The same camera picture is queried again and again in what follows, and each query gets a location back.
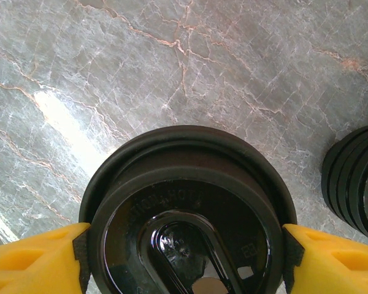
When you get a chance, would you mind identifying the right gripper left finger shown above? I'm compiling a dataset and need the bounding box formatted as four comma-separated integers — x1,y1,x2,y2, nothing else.
0,222,91,294

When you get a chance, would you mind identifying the black plastic cup lid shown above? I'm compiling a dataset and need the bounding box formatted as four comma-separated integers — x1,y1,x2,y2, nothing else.
79,125,297,294

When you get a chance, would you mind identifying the stack of black cup lids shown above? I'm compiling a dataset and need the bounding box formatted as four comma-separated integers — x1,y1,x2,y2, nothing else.
321,124,368,243

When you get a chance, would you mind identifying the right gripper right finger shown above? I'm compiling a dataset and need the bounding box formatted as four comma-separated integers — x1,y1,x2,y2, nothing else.
282,223,368,294

